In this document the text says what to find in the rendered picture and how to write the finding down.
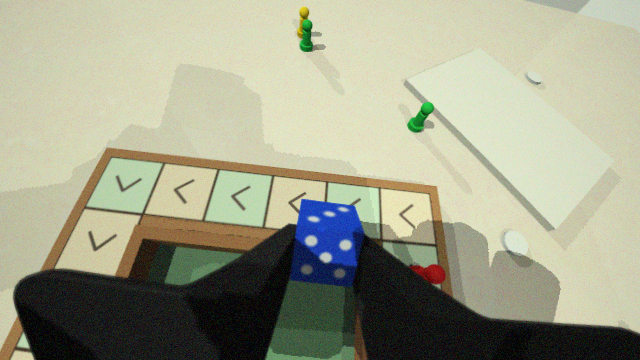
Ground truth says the blue die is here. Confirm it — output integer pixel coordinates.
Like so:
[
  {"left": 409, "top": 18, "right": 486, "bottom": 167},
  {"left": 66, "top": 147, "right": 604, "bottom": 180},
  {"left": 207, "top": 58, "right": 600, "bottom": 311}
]
[{"left": 290, "top": 199, "right": 365, "bottom": 287}]

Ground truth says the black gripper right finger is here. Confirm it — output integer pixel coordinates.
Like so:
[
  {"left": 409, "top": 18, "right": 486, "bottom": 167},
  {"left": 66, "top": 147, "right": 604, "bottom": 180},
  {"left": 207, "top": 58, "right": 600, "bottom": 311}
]
[{"left": 353, "top": 234, "right": 640, "bottom": 360}]

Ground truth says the red pawn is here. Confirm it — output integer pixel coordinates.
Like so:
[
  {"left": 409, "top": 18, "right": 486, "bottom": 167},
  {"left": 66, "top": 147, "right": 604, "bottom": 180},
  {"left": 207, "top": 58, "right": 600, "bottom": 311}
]
[{"left": 409, "top": 264, "right": 445, "bottom": 285}]

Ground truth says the square board track with arrow tiles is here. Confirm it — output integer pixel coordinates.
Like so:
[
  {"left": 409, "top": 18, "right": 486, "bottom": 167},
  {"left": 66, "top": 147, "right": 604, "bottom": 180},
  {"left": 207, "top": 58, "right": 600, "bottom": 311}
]
[{"left": 0, "top": 147, "right": 453, "bottom": 360}]

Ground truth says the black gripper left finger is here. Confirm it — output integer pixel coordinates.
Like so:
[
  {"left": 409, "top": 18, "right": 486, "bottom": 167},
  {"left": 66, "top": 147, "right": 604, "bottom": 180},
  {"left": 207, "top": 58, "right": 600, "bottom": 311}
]
[{"left": 13, "top": 224, "right": 297, "bottom": 360}]

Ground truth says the green pawn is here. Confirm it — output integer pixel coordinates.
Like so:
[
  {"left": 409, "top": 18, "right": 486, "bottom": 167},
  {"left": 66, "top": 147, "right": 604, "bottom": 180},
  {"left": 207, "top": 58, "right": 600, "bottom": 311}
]
[
  {"left": 407, "top": 102, "right": 434, "bottom": 133},
  {"left": 300, "top": 20, "right": 313, "bottom": 52}
]

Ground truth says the yellow pawn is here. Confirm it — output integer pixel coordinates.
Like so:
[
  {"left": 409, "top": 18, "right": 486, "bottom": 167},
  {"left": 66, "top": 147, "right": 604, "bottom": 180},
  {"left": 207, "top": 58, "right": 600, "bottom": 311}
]
[{"left": 297, "top": 7, "right": 309, "bottom": 39}]

